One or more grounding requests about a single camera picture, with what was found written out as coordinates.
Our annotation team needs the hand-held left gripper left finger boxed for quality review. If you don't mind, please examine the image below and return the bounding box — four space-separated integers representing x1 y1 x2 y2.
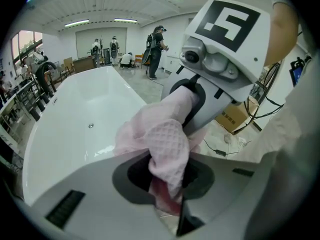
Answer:
34 148 176 240

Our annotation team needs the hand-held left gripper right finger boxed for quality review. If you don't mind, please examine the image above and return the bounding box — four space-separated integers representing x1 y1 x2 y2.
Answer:
175 151 266 240

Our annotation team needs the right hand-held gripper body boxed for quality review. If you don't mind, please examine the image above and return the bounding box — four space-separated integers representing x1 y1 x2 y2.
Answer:
178 0 272 104

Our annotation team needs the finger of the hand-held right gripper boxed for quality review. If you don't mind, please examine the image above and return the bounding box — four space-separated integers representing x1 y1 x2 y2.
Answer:
161 64 201 102
183 79 235 130

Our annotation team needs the pink cloth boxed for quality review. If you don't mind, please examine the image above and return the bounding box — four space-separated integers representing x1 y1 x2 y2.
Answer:
113 85 208 216

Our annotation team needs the person's right forearm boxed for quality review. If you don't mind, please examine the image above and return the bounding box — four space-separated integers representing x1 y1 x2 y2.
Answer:
263 2 300 67

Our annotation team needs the closed cardboard box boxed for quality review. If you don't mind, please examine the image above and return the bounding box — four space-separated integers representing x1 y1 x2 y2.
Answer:
214 96 261 135

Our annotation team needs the blue screen monitor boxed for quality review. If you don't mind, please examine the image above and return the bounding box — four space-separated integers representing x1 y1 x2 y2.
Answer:
288 56 313 87

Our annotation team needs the person's grey striped shirt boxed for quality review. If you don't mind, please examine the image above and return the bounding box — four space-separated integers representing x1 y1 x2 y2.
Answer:
246 0 320 240

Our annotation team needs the white bathtub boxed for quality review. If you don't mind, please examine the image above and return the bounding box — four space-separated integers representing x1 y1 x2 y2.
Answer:
21 65 152 207

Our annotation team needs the white roller shutter door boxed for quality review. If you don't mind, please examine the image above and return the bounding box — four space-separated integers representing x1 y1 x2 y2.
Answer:
75 27 128 60

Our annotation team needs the wooden cabinet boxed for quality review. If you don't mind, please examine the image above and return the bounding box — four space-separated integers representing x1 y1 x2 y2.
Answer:
72 55 97 74

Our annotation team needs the wooden chair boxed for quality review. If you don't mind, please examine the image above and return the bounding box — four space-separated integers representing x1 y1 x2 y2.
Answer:
59 56 76 81

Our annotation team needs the large glass window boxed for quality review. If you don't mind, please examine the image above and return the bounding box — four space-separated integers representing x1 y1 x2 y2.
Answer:
11 30 43 62

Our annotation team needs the black cable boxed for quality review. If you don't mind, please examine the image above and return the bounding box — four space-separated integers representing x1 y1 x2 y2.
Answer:
246 61 286 132
202 137 248 157

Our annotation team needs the dark metal table frame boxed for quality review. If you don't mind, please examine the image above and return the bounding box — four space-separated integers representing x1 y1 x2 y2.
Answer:
0 78 43 145

